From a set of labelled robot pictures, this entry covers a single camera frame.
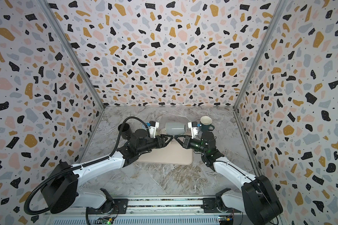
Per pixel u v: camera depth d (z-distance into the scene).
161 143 0.70
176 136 0.76
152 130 0.73
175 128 0.73
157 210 0.73
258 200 0.41
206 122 1.02
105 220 0.70
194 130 0.73
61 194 0.40
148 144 0.67
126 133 0.95
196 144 0.69
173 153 0.88
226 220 0.72
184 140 0.72
